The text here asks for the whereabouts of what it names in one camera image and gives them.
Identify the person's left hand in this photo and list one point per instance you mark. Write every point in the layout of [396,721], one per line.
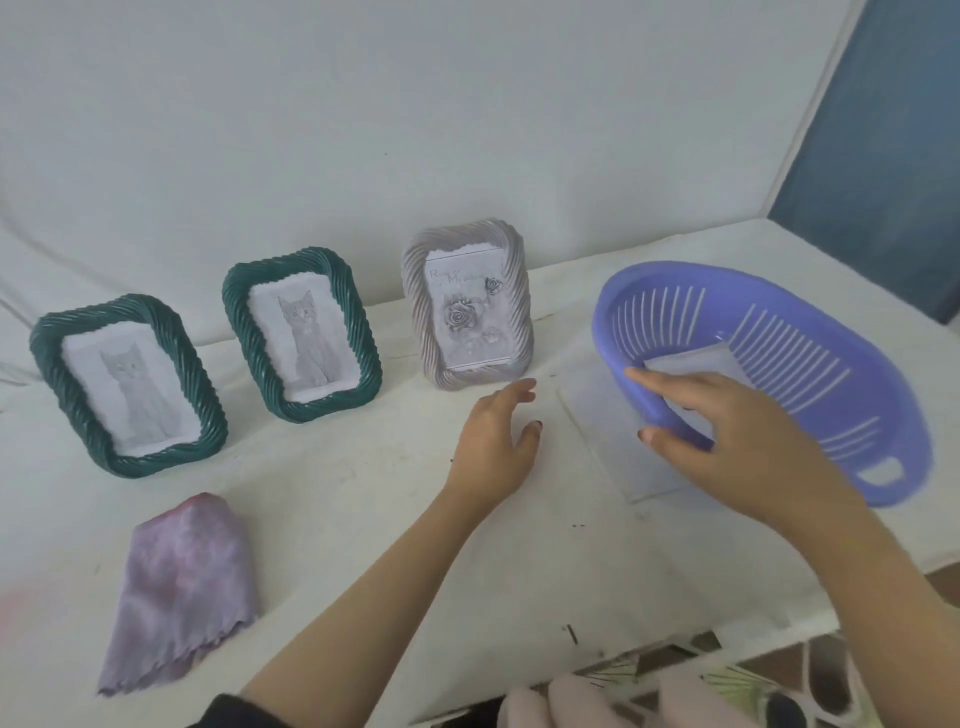
[487,457]

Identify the person's right hand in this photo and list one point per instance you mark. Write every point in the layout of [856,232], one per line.
[757,457]

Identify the white photo paper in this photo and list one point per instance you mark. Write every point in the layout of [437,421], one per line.
[697,360]

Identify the purple plastic basket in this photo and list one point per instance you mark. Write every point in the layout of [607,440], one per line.
[885,420]

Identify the purple cleaning cloth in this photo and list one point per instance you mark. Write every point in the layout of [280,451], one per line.
[180,592]

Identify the person's right forearm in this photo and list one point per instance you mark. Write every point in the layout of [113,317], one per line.
[892,622]

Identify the person's left forearm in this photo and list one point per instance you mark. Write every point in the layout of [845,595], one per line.
[360,615]

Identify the blue door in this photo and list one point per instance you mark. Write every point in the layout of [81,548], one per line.
[885,150]

